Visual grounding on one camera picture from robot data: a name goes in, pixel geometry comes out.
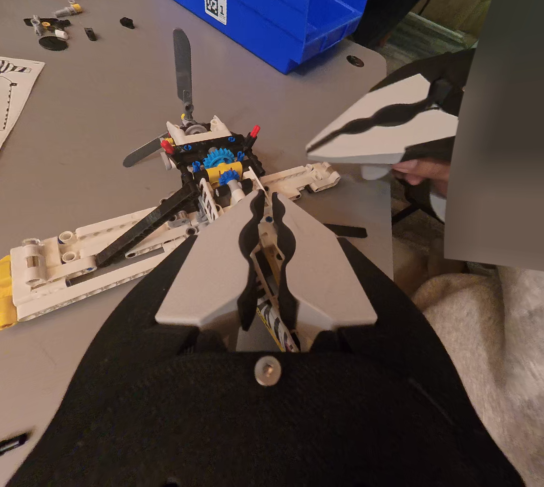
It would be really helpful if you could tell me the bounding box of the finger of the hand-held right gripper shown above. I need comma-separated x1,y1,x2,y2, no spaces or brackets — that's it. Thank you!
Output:
305,110,460,165
311,73,434,144

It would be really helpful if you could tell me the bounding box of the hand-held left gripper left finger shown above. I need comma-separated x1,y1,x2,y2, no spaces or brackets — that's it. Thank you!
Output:
154,190,267,332

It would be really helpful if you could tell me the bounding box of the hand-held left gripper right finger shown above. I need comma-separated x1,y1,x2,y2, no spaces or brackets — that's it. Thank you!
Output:
270,192,379,334

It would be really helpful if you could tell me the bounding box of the zebra striped lego plane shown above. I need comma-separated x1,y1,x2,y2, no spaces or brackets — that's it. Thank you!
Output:
0,27,341,354

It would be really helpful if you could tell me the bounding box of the short black lego beam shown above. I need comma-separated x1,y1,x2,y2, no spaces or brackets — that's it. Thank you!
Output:
0,432,31,456

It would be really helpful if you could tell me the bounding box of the black lego piece with pins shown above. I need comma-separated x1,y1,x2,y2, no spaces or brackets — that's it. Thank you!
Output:
23,15,71,36

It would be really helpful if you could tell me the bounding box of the person's right hand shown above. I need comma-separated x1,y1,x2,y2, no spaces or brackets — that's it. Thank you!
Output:
391,158,451,195

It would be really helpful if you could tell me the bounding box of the person's grey sweater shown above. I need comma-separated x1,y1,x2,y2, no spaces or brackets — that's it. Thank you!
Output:
414,266,544,487

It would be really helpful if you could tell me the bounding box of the zebra sticker sheet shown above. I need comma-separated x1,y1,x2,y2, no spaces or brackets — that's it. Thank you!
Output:
0,57,46,150

